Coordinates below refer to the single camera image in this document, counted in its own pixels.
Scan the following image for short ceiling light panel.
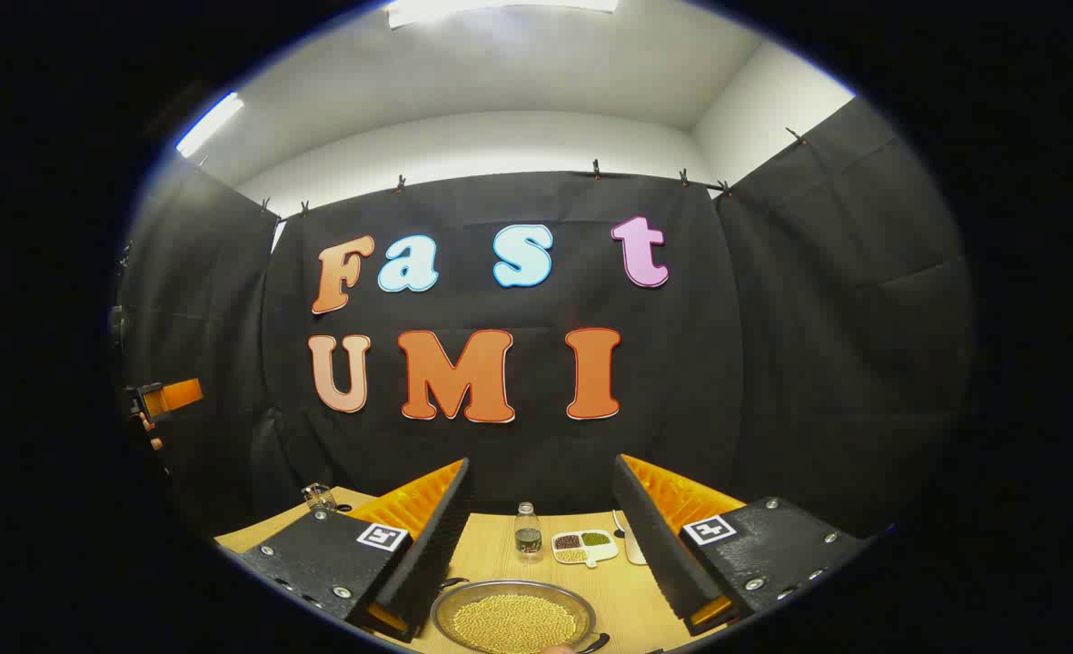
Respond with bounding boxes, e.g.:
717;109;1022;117
175;93;244;157

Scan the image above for white divided plate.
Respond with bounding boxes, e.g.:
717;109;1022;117
551;530;620;570

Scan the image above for pile of yellow soybeans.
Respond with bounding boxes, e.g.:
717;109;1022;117
452;594;579;654

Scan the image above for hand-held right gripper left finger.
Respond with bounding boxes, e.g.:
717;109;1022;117
236;457;478;644

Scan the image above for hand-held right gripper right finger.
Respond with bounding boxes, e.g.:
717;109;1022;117
611;452;871;637

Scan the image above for long ceiling light panel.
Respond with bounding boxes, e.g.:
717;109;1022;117
386;0;619;28

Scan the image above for row of black clips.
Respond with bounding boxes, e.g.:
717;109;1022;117
259;127;810;219

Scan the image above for clear plastic water bottle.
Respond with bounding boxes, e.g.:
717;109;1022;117
514;501;543;557

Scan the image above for steel pot with black handles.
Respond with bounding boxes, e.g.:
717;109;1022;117
430;575;611;654

